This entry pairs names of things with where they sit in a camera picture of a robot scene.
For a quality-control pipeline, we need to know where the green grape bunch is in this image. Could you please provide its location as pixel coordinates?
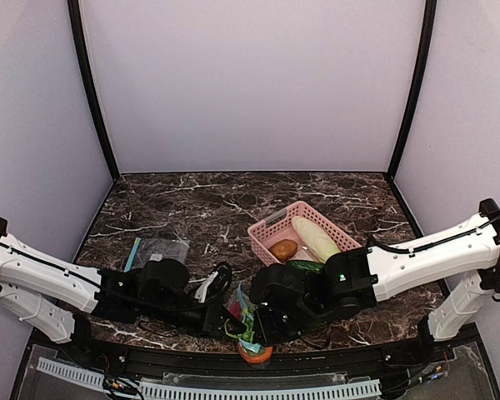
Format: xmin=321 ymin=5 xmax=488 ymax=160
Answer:
xmin=238 ymin=309 xmax=255 ymax=343

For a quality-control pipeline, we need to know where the orange persimmon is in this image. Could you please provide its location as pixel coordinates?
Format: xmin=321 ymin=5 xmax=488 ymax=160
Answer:
xmin=239 ymin=347 xmax=273 ymax=366

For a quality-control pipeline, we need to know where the clear zip bag blue zipper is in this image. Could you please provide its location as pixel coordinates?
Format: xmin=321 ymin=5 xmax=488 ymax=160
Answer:
xmin=225 ymin=284 xmax=273 ymax=369

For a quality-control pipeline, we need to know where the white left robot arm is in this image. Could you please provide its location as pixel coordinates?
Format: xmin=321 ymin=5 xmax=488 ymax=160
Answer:
xmin=0 ymin=217 xmax=247 ymax=344

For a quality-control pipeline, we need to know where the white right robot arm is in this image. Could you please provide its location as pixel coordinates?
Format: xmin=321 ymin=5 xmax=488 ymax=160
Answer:
xmin=248 ymin=198 xmax=500 ymax=346

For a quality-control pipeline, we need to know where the flat clear zip bag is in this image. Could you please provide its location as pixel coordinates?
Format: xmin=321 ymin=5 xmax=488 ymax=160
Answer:
xmin=124 ymin=237 xmax=190 ymax=273

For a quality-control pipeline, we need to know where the green cucumber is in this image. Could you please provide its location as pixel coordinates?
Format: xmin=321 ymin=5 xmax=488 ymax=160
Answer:
xmin=286 ymin=260 xmax=324 ymax=273

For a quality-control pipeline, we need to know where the brown potato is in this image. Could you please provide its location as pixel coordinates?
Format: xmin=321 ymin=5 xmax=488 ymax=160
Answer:
xmin=268 ymin=239 xmax=298 ymax=263

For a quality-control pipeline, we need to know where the white radish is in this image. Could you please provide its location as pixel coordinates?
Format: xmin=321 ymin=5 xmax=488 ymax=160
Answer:
xmin=292 ymin=216 xmax=341 ymax=263

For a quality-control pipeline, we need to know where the pink perforated plastic basket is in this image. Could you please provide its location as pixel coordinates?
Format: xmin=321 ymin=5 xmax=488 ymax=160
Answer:
xmin=247 ymin=201 xmax=361 ymax=266

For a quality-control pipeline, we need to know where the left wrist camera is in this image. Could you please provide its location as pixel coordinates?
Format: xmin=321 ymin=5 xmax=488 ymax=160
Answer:
xmin=193 ymin=262 xmax=233 ymax=304

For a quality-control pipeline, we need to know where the black front rail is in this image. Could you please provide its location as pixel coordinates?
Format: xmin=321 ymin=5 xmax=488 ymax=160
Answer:
xmin=58 ymin=338 xmax=452 ymax=378

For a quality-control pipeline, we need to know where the white slotted cable duct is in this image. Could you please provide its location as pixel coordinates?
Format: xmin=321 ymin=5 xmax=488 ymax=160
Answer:
xmin=36 ymin=357 xmax=382 ymax=399

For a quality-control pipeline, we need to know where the black left frame post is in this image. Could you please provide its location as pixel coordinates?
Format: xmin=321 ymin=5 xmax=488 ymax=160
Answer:
xmin=67 ymin=0 xmax=120 ymax=182

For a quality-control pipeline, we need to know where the black frame post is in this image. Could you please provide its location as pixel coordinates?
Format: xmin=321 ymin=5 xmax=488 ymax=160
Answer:
xmin=67 ymin=0 xmax=120 ymax=182
xmin=387 ymin=0 xmax=438 ymax=182

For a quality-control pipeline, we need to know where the black right frame post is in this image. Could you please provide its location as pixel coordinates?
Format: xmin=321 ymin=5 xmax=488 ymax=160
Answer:
xmin=387 ymin=0 xmax=438 ymax=182

